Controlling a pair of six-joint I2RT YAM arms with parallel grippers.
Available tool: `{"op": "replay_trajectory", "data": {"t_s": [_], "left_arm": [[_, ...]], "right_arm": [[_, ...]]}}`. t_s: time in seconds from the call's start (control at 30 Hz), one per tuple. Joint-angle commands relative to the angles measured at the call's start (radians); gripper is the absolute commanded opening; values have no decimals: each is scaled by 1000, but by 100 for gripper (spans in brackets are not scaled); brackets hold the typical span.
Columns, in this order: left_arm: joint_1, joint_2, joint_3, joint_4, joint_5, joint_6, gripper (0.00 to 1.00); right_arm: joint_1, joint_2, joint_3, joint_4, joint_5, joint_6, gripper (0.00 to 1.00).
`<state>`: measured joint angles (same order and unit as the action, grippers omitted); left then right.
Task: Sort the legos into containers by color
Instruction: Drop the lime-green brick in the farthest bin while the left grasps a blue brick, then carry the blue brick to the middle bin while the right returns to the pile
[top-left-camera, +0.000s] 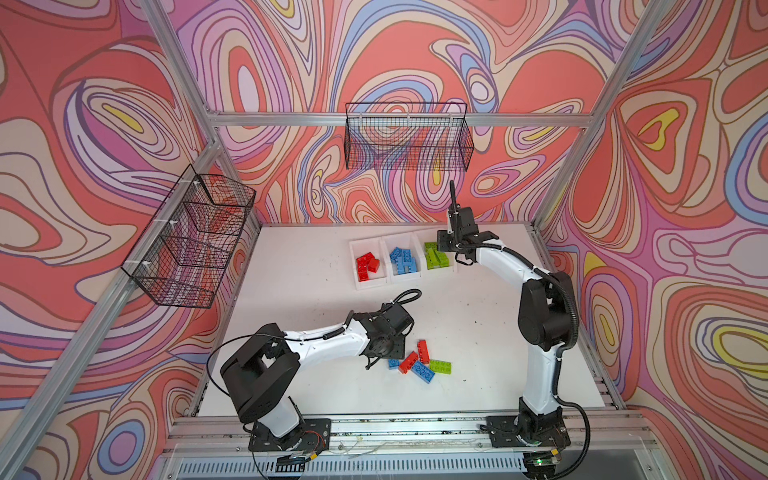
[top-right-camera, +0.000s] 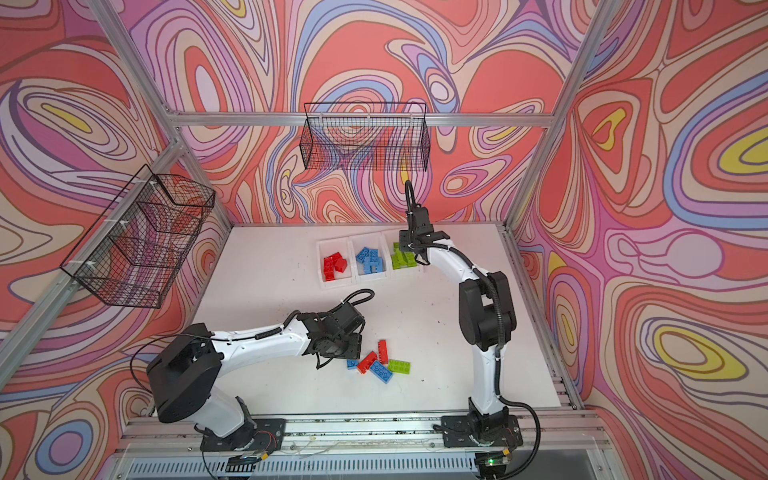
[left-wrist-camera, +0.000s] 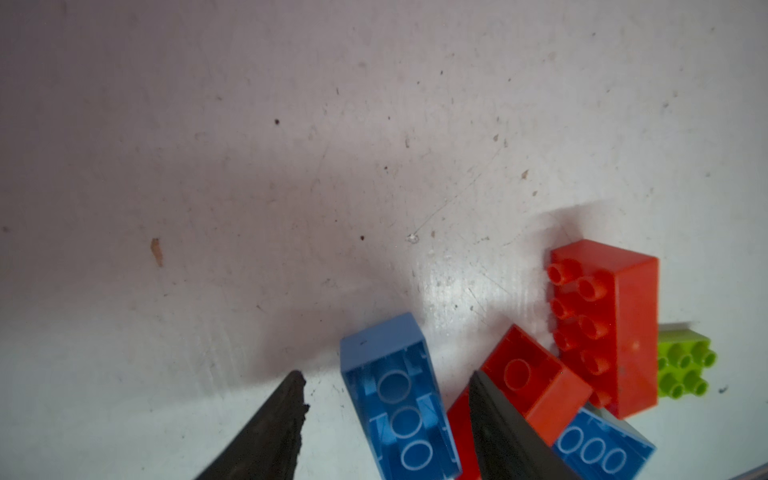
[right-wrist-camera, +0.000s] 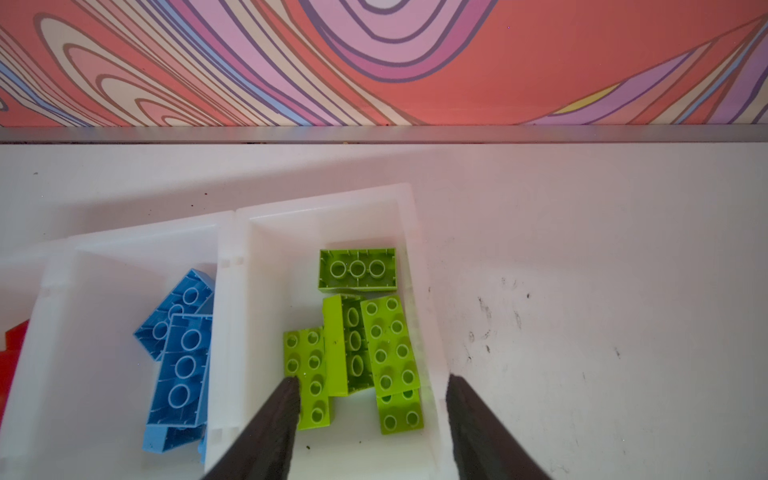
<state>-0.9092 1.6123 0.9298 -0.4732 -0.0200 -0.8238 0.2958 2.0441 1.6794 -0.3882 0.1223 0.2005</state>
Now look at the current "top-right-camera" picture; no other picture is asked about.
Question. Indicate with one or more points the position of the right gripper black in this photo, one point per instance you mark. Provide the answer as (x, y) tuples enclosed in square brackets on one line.
[(405, 240)]

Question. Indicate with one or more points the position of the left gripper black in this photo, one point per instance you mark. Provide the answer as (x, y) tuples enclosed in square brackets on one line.
[(356, 351)]

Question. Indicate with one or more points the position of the large green lego brick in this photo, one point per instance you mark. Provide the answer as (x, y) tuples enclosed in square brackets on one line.
[(410, 259)]

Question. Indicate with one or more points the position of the blue lego brick bottom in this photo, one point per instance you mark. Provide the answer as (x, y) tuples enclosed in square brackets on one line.
[(381, 372)]

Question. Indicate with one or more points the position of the small red lego brick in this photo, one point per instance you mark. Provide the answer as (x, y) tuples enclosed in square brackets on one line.
[(341, 265)]

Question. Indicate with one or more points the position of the blue lego brick top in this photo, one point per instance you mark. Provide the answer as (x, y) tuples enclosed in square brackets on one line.
[(363, 255)]

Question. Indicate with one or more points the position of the green lego brick bottom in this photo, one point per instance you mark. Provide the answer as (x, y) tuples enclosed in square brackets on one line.
[(399, 367)]

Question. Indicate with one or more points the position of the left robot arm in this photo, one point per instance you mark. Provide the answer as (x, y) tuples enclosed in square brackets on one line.
[(183, 376)]

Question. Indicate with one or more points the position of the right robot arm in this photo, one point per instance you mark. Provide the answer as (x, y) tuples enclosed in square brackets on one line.
[(486, 313)]

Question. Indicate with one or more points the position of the right white bin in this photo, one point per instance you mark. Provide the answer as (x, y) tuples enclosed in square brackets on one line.
[(389, 237)]

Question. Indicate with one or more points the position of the white bin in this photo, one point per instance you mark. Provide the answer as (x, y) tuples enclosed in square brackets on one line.
[(389, 237), (375, 243), (325, 248)]

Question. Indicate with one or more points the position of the middle white bin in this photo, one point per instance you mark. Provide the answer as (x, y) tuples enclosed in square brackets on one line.
[(375, 243)]

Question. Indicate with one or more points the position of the left white bin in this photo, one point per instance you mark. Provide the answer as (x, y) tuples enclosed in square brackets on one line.
[(325, 248)]

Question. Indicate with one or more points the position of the black wire basket back wall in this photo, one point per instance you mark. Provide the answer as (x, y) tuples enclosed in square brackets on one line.
[(367, 136)]

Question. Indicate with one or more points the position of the black wire basket wall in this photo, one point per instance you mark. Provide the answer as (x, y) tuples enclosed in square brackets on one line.
[(367, 136), (132, 254)]

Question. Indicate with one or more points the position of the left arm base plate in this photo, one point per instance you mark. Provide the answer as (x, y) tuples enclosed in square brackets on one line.
[(256, 435)]

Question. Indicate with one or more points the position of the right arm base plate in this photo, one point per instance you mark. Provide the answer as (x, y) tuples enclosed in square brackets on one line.
[(469, 431)]

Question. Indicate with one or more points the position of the black wire basket left wall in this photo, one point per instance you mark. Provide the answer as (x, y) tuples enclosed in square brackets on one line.
[(132, 254)]

